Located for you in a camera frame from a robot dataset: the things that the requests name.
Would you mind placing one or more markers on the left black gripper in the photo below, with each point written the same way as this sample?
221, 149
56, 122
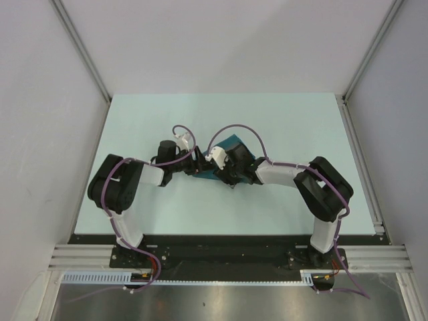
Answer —
197, 166

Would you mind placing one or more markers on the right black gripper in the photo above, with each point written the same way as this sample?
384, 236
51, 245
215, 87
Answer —
224, 175

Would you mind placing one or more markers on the teal satin napkin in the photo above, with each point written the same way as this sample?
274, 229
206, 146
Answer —
225, 144

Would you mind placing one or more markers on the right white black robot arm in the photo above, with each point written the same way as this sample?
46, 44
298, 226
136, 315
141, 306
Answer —
324, 190

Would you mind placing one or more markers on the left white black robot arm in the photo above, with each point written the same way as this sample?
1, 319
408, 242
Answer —
115, 184

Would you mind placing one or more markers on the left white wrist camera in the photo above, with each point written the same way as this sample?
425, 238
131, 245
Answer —
184, 142

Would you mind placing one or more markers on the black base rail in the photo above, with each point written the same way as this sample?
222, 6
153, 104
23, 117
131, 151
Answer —
164, 259

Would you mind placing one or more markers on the white slotted cable duct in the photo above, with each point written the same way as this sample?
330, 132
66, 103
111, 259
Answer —
217, 282

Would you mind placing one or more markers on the left aluminium frame post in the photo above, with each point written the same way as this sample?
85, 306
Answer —
81, 49

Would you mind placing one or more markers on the aluminium frame post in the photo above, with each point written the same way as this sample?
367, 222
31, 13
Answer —
81, 49
374, 46

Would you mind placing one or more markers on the right aluminium frame post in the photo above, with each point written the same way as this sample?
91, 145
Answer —
374, 46

